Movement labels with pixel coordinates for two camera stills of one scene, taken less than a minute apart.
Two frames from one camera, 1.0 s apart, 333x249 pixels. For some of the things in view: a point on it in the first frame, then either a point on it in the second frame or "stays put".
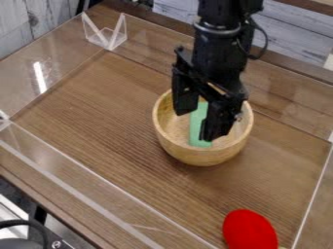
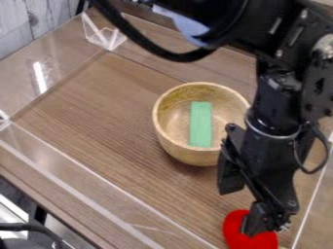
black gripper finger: x=185 y=92 → x=231 y=178
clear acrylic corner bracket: x=109 y=38 stays put
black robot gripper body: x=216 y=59 → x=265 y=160
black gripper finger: x=222 y=113 → x=263 y=219
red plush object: x=248 y=231 stays put
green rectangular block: x=198 y=116 stays put
